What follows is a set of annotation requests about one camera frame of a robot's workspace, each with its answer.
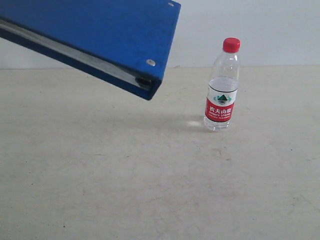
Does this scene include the clear water bottle red cap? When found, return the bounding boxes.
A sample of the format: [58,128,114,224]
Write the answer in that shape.
[203,37,241,131]

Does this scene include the blue notebook folder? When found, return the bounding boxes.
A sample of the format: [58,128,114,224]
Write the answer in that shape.
[0,0,181,101]

